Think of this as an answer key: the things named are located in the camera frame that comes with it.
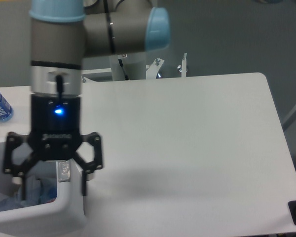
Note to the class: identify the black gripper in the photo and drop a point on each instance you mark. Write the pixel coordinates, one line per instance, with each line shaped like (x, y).
(55, 135)

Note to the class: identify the clear plastic bottle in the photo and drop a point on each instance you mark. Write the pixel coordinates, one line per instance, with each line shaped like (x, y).
(38, 191)

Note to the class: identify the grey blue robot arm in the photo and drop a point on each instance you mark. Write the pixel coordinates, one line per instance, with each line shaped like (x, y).
(63, 33)

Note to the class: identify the white plastic trash can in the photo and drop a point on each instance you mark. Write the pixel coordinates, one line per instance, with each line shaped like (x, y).
(64, 215)

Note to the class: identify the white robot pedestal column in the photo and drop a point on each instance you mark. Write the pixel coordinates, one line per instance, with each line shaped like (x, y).
(130, 66)

